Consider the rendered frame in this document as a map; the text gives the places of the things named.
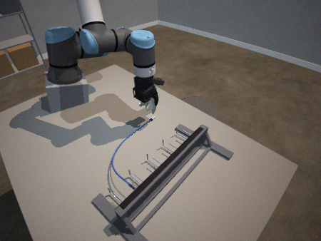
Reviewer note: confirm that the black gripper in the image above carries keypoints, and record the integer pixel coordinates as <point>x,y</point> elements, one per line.
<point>146,97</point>

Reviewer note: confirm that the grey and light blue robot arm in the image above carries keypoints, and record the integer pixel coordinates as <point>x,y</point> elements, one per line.
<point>65,45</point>

